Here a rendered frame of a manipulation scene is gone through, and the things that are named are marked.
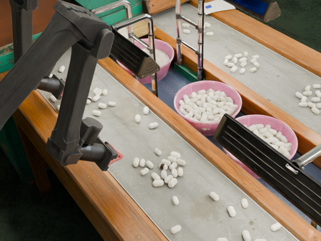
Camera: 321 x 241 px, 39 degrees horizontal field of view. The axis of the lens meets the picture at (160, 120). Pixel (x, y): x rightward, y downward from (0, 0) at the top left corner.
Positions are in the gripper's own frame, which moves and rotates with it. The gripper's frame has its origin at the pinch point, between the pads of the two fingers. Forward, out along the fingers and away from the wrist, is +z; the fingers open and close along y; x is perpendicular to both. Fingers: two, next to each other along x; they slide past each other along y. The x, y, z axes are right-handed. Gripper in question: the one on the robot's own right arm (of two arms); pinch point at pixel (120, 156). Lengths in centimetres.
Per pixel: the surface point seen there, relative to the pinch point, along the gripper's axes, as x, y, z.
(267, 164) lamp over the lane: -28, -44, -2
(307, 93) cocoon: -46, -8, 69
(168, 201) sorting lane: 4.6, -15.9, 12.7
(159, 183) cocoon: 2.5, -9.4, 12.5
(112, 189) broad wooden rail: 10.8, -2.6, 1.8
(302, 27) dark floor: -84, 108, 232
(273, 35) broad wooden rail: -60, 31, 85
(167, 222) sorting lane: 7.8, -22.5, 8.8
